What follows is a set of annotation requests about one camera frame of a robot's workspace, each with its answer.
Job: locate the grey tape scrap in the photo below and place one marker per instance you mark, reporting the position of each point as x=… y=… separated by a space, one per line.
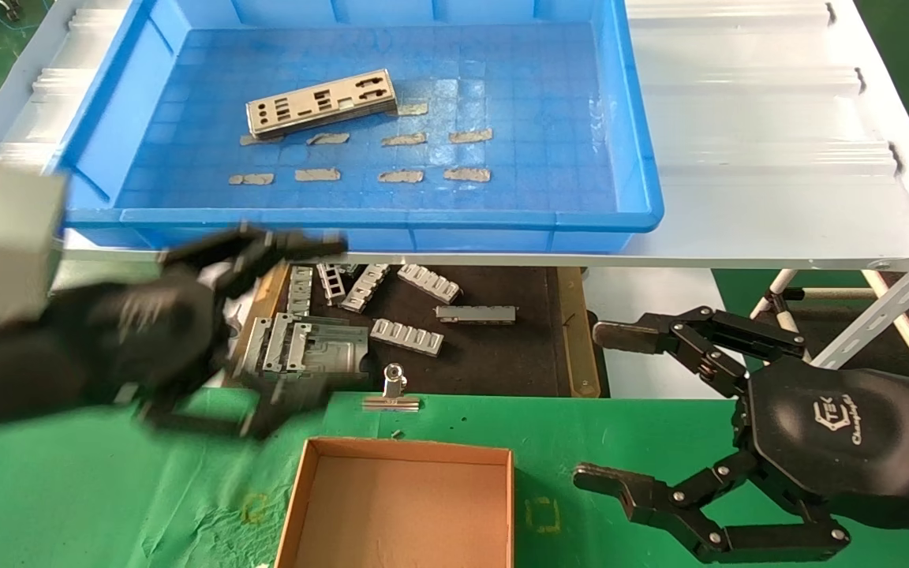
x=404 y=140
x=467 y=174
x=248 y=141
x=252 y=179
x=401 y=176
x=471 y=136
x=415 y=110
x=328 y=139
x=317 y=174

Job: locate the white corrugated shelf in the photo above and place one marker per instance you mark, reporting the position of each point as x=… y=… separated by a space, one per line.
x=738 y=118

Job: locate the grey flat metal bar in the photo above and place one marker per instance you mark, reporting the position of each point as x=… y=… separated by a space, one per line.
x=476 y=314

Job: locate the silver slotted shield plate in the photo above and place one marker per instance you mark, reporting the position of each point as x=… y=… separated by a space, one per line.
x=320 y=99

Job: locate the green cloth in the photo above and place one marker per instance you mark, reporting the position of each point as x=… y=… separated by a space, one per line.
x=486 y=418

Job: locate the grey slotted metal part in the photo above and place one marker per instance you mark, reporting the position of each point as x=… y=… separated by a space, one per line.
x=365 y=285
x=407 y=337
x=331 y=282
x=429 y=282
x=300 y=288

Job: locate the grey metal bracket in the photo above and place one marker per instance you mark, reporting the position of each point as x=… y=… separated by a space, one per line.
x=281 y=343
x=254 y=347

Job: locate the left wrist camera housing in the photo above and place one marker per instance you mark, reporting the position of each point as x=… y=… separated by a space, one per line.
x=13 y=237

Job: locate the blue plastic tray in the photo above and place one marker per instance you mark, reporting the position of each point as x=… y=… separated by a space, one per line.
x=502 y=79

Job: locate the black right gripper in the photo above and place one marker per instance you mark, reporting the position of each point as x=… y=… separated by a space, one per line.
x=841 y=442

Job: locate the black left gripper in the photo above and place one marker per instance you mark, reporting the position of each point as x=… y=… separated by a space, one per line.
x=131 y=339

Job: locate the white pipe rack black joints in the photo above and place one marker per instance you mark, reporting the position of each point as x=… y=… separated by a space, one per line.
x=782 y=282

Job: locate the perforated steel angle brace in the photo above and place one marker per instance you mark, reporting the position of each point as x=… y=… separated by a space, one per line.
x=873 y=322

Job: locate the silver binder clip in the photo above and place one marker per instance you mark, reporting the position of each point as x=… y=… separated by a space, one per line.
x=393 y=392

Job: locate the wooden framed black tray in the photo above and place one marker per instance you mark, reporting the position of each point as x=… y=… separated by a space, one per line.
x=502 y=355

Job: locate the large grey metal plate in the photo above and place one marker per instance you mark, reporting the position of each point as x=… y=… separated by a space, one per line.
x=332 y=351

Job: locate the brown cardboard box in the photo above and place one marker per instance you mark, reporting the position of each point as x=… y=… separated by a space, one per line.
x=391 y=489

